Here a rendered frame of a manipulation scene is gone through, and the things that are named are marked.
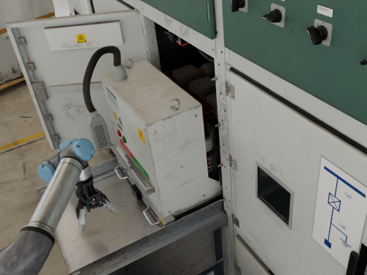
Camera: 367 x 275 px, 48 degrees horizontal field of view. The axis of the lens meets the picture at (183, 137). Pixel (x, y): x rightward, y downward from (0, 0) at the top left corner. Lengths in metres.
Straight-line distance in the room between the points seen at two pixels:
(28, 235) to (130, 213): 0.78
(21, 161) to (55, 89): 1.87
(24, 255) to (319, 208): 0.78
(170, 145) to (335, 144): 0.68
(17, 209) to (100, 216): 1.64
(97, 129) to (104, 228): 0.44
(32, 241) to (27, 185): 2.50
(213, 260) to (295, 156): 0.98
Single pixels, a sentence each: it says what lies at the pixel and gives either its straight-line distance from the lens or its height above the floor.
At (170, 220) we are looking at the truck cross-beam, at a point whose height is 0.93.
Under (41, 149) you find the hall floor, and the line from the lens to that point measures 4.01.
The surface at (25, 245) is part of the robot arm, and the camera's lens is 1.16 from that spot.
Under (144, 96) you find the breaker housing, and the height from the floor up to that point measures 1.39.
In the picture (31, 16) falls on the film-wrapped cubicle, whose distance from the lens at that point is 5.18.
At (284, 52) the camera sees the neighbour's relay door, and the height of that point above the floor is 1.73.
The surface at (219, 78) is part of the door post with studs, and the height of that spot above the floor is 1.51.
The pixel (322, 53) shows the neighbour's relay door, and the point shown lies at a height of 1.76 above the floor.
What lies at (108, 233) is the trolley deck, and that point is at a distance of 1.82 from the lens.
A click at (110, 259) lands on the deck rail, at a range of 1.68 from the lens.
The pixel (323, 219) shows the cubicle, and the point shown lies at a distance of 1.18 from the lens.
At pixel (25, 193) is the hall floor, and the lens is 3.57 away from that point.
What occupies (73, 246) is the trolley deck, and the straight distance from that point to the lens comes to 1.82.
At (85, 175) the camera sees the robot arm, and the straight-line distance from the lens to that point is 1.54.
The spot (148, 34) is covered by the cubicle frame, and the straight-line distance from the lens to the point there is 1.91.
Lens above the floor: 2.16
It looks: 36 degrees down
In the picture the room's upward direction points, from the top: 7 degrees counter-clockwise
